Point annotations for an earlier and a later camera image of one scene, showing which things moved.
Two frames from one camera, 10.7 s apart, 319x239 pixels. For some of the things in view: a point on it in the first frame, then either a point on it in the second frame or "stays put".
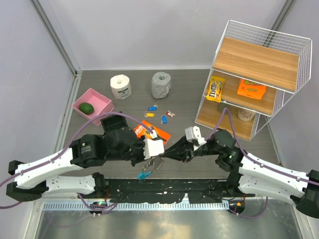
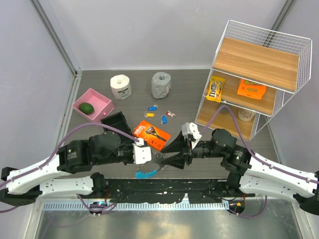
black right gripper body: [202, 149] stays put
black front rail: [161, 190] stays put
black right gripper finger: [184, 153] to [178, 161]
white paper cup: [245, 115] stays put
